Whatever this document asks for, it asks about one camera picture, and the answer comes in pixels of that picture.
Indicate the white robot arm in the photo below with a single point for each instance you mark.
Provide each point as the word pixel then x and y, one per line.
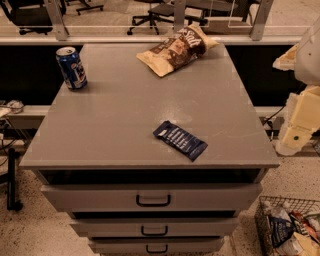
pixel 307 64

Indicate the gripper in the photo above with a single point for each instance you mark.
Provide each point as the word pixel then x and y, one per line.
pixel 309 61

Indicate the middle grey drawer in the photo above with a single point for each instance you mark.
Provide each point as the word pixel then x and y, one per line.
pixel 154 227

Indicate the black office chair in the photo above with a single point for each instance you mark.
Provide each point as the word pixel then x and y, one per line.
pixel 168 11
pixel 28 15

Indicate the red snack bag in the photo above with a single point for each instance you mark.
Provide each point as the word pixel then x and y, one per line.
pixel 302 226

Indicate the blue pepsi soda can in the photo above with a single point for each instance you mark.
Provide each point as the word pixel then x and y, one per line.
pixel 71 67

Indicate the black office chair left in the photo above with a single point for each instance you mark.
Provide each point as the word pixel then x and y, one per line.
pixel 28 15

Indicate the grey window rail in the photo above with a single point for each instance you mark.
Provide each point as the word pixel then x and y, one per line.
pixel 76 40

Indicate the wire basket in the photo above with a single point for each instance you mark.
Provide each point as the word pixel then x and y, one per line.
pixel 262 221

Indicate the yellow snack bag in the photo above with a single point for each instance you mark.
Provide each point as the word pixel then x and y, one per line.
pixel 306 246

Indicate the grey drawer cabinet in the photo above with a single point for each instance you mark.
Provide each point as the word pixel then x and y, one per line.
pixel 103 133

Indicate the black office chair centre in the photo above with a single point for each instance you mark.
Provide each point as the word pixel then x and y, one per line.
pixel 168 11

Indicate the bottom grey drawer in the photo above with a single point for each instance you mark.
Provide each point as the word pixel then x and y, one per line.
pixel 155 245

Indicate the dark blue rxbar wrapper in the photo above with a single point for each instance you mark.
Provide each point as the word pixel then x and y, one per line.
pixel 181 140

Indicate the cream and brown chip bag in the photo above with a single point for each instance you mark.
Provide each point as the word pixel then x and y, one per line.
pixel 187 45

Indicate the black metal stand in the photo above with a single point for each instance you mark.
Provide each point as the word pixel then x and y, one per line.
pixel 12 202

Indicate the top grey drawer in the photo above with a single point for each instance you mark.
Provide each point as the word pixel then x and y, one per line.
pixel 151 197

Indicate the dark blue snack bag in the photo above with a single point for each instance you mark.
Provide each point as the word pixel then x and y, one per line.
pixel 281 230

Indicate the grey drawer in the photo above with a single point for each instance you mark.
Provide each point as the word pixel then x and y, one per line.
pixel 155 245
pixel 154 227
pixel 151 197

